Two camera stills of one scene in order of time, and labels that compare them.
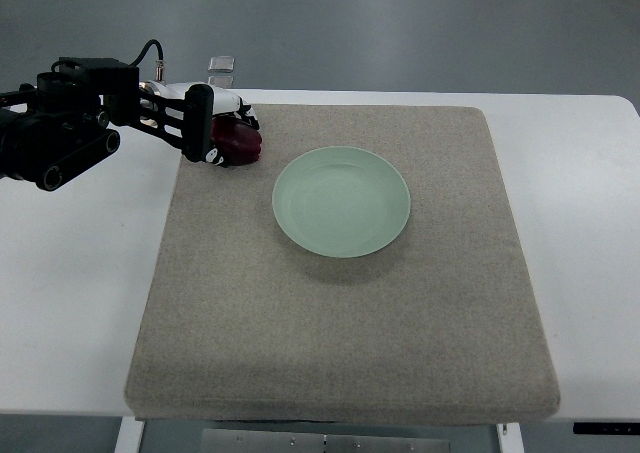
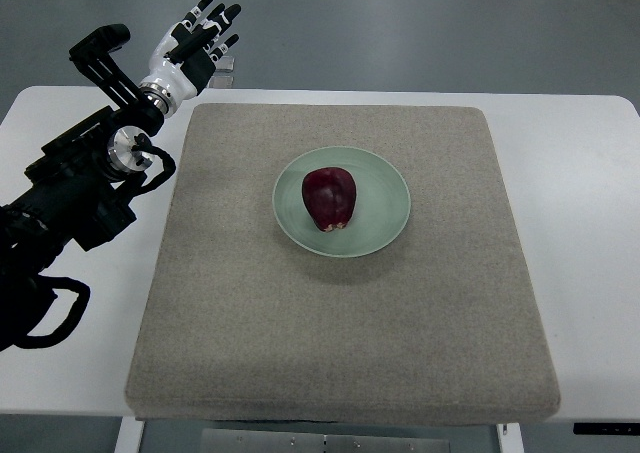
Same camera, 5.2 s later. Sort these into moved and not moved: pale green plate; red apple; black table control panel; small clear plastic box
Moved: red apple
Not moved: black table control panel; small clear plastic box; pale green plate
